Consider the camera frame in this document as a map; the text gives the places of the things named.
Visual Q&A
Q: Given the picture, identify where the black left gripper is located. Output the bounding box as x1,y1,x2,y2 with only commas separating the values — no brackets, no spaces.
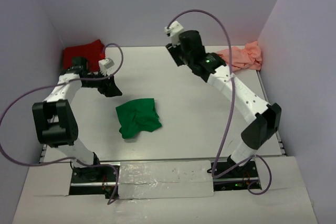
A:
83,68,122,97

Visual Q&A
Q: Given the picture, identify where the green t-shirt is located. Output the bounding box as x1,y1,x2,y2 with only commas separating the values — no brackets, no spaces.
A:
116,98,162,140

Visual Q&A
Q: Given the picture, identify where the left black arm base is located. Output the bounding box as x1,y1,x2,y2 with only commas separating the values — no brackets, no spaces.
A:
69,164,119,199

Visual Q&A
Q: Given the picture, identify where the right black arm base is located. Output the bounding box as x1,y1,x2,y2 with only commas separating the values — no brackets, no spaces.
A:
213,161,261,191

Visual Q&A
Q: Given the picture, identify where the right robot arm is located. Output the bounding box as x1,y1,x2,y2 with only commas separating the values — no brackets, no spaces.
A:
165,28,281,177

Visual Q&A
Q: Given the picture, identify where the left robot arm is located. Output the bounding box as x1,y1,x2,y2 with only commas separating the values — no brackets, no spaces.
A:
32,57,122,181

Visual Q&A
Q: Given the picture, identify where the red folded t-shirt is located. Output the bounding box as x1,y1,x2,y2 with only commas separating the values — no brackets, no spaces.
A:
62,39,105,72

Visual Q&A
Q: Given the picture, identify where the pink crumpled t-shirt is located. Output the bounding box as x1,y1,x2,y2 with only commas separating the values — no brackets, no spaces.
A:
217,41,263,72

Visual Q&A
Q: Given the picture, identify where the silver taped cover plate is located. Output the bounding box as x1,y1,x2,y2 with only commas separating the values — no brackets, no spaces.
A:
118,161,214,199

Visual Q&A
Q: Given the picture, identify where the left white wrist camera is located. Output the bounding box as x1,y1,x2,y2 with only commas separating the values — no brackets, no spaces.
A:
98,58,114,77

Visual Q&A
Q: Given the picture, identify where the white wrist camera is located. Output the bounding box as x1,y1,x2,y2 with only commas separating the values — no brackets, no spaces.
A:
98,58,114,77
164,20,184,47

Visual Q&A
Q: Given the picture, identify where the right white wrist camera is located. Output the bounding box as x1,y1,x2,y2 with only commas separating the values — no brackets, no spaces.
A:
164,20,184,47

